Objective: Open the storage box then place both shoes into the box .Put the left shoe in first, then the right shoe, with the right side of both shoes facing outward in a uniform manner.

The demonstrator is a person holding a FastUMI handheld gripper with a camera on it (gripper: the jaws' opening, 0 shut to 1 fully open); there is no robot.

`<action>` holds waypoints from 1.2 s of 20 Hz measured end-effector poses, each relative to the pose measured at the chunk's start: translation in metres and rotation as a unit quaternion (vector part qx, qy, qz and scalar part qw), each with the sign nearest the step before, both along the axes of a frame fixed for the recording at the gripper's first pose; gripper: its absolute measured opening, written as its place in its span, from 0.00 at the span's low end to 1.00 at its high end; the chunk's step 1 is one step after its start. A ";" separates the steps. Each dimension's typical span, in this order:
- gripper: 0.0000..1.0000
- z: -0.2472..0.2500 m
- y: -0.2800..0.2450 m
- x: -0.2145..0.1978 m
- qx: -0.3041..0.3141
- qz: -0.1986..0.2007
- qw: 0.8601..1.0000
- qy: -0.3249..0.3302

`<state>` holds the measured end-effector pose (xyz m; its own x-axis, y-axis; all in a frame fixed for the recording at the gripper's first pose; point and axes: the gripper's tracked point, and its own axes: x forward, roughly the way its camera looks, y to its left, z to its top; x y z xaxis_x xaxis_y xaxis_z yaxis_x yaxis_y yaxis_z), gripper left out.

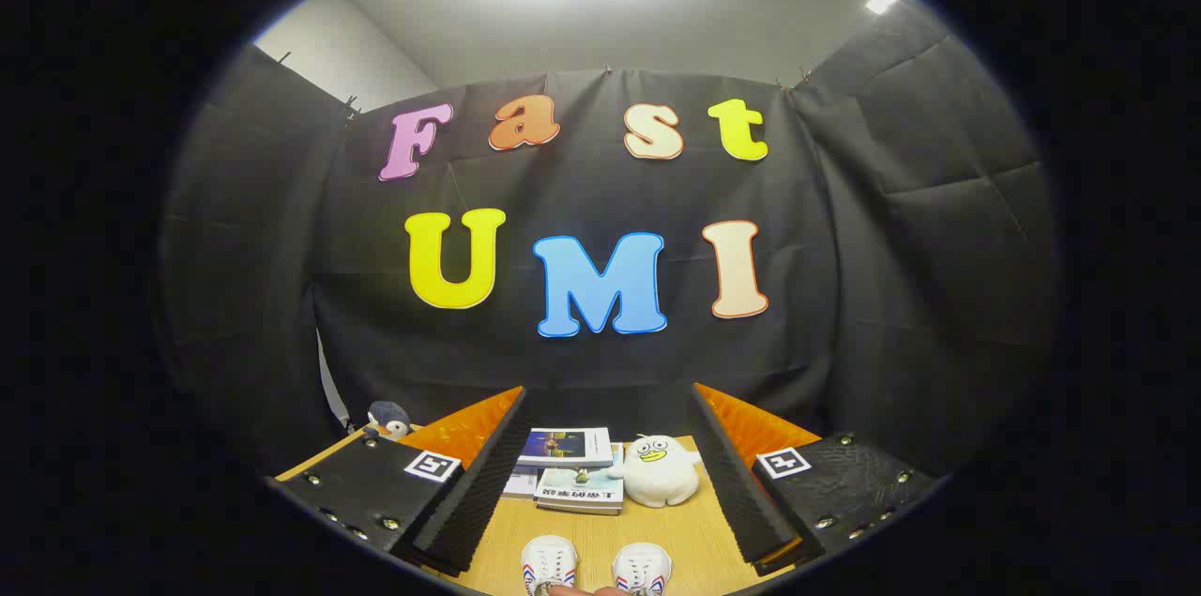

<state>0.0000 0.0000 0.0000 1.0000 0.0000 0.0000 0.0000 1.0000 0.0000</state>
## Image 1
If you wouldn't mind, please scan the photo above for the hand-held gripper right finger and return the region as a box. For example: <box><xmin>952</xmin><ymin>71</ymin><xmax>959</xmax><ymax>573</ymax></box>
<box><xmin>690</xmin><ymin>382</ymin><xmax>939</xmax><ymax>576</ymax></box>

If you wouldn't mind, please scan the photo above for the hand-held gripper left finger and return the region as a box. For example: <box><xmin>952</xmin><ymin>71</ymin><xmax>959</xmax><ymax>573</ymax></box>
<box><xmin>267</xmin><ymin>387</ymin><xmax>531</xmax><ymax>578</ymax></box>

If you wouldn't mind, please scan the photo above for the white shoe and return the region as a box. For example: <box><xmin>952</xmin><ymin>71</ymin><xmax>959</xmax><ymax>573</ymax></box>
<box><xmin>612</xmin><ymin>543</ymin><xmax>674</xmax><ymax>596</ymax></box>
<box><xmin>521</xmin><ymin>535</ymin><xmax>580</xmax><ymax>596</ymax></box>

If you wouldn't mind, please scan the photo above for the white duck plush toy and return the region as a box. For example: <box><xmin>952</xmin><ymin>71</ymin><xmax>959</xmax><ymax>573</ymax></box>
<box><xmin>610</xmin><ymin>434</ymin><xmax>703</xmax><ymax>509</ymax></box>

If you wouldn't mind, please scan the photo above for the book with dark blue cover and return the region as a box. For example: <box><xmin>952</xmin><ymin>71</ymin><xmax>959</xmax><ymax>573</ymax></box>
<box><xmin>516</xmin><ymin>427</ymin><xmax>614</xmax><ymax>469</ymax></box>

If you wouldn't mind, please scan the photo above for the book with sky blue cover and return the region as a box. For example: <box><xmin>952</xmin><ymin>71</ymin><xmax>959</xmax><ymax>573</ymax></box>
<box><xmin>535</xmin><ymin>466</ymin><xmax>625</xmax><ymax>516</ymax></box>

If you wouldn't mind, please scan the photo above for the grey penguin plush toy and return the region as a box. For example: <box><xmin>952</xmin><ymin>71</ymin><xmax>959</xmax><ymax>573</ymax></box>
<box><xmin>366</xmin><ymin>401</ymin><xmax>414</xmax><ymax>442</ymax></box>

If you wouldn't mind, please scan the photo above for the black backdrop cloth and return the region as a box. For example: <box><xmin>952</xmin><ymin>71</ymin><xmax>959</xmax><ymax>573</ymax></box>
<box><xmin>160</xmin><ymin>9</ymin><xmax>1061</xmax><ymax>484</ymax></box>

